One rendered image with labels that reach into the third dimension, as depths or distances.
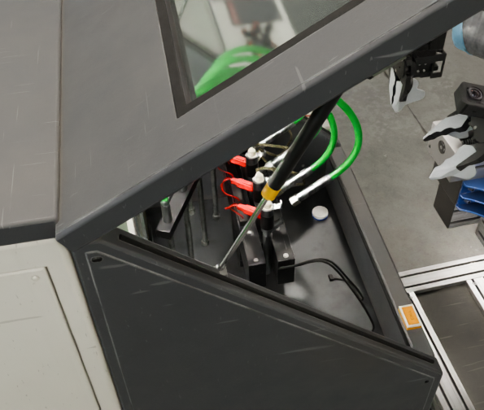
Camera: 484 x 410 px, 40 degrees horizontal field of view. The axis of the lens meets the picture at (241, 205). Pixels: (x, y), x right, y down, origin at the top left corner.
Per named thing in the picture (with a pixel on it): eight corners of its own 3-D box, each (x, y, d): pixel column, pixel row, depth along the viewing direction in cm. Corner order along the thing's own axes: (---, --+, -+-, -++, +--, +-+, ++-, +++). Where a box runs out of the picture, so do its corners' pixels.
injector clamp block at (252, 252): (293, 301, 148) (295, 258, 137) (250, 308, 147) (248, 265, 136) (263, 196, 171) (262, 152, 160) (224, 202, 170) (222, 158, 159)
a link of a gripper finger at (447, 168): (452, 200, 110) (498, 164, 105) (432, 187, 106) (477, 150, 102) (445, 188, 112) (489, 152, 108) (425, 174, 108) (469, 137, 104)
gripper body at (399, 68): (441, 80, 127) (454, 25, 119) (398, 86, 126) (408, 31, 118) (426, 58, 133) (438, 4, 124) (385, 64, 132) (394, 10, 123)
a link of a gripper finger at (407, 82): (408, 105, 129) (416, 67, 123) (401, 106, 129) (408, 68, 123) (400, 91, 133) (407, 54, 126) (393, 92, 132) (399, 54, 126)
